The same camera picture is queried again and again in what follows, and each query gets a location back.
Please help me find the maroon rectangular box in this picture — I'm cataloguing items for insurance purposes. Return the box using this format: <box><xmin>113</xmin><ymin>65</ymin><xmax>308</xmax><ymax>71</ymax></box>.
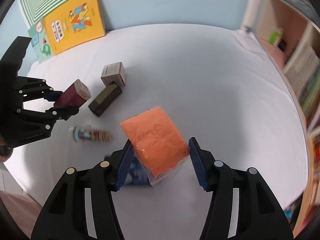
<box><xmin>54</xmin><ymin>79</ymin><xmax>91</xmax><ymax>108</ymax></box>

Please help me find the clear candy tube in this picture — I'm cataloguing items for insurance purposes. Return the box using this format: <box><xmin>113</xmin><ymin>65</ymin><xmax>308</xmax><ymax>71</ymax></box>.
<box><xmin>68</xmin><ymin>126</ymin><xmax>112</xmax><ymax>142</ymax></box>

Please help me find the black rectangular box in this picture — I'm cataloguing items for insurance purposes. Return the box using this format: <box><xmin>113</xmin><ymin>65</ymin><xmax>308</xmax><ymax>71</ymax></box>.
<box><xmin>88</xmin><ymin>82</ymin><xmax>123</xmax><ymax>117</ymax></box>

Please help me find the blue gum package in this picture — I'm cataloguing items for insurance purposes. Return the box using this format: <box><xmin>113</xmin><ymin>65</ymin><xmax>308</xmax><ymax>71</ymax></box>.
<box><xmin>123</xmin><ymin>156</ymin><xmax>151</xmax><ymax>186</ymax></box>

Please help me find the white red-edged small box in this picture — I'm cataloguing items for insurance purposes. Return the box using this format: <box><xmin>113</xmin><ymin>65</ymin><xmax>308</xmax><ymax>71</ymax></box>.
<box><xmin>101</xmin><ymin>62</ymin><xmax>126</xmax><ymax>86</ymax></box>

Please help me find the orange clay bag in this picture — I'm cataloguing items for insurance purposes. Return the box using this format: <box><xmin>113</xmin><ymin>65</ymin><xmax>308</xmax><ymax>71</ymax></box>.
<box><xmin>120</xmin><ymin>106</ymin><xmax>190</xmax><ymax>189</ymax></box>

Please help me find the person's left hand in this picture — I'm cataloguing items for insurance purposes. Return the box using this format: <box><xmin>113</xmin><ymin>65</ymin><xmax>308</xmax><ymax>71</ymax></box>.
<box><xmin>0</xmin><ymin>141</ymin><xmax>13</xmax><ymax>163</ymax></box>

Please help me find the teal elephant book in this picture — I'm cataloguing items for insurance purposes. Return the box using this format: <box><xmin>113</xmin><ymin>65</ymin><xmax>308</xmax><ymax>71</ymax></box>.
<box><xmin>28</xmin><ymin>18</ymin><xmax>54</xmax><ymax>63</ymax></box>

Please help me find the yellow children's book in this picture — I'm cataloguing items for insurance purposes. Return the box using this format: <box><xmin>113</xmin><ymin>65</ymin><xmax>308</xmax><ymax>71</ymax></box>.
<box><xmin>43</xmin><ymin>0</ymin><xmax>106</xmax><ymax>55</ymax></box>

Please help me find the wooden bookshelf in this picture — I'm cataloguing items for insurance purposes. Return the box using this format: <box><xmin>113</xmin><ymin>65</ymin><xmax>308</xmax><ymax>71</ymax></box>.
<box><xmin>255</xmin><ymin>0</ymin><xmax>319</xmax><ymax>239</ymax></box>

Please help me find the white desk lamp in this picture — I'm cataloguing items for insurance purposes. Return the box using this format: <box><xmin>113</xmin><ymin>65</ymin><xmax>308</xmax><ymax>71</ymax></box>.
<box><xmin>237</xmin><ymin>0</ymin><xmax>263</xmax><ymax>48</ymax></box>

